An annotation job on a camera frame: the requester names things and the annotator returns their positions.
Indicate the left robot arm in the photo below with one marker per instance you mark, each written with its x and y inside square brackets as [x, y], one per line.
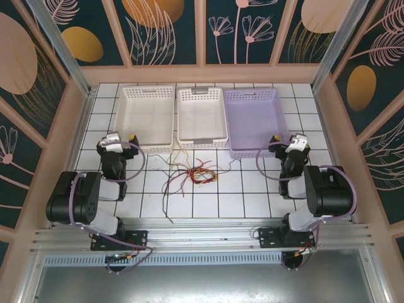
[69, 195]

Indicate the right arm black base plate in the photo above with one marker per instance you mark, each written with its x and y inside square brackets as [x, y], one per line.
[268, 238]

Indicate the grey metal sheet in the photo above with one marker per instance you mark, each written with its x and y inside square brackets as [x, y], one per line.
[202, 287]

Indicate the white perforated plastic basket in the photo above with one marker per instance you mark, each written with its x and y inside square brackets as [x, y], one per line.
[142, 120]

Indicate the aluminium corner post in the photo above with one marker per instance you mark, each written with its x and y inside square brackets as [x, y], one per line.
[339, 41]
[62, 47]

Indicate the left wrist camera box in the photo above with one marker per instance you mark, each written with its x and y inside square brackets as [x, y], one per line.
[113, 140]

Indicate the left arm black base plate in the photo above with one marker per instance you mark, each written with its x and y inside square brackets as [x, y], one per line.
[139, 240]

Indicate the aluminium side rail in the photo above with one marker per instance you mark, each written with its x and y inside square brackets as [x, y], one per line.
[74, 151]
[334, 151]

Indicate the aluminium frame rail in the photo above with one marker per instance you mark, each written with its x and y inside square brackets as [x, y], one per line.
[202, 233]

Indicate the purple perforated plastic basket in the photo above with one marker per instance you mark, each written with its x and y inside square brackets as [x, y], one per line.
[252, 123]

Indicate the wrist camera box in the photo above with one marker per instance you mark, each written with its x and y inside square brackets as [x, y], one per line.
[298, 142]
[113, 140]

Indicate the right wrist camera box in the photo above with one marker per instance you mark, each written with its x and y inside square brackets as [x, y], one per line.
[298, 142]

